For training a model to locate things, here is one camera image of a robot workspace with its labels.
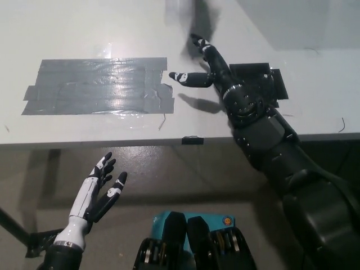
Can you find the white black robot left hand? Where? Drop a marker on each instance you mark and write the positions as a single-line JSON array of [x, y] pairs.
[[81, 208]]

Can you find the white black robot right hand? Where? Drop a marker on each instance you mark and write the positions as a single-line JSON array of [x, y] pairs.
[[219, 70]]

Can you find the teal robot body top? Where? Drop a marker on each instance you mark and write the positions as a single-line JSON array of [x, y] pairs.
[[219, 222]]

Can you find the black tape square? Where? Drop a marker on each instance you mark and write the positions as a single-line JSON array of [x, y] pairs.
[[247, 69]]

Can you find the black stand leg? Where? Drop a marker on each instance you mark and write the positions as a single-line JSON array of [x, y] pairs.
[[12, 226]]

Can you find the small black tape strip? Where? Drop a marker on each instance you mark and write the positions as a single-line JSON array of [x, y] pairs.
[[193, 139]]

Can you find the grey duct tape patch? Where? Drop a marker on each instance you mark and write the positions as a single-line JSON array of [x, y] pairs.
[[98, 87]]

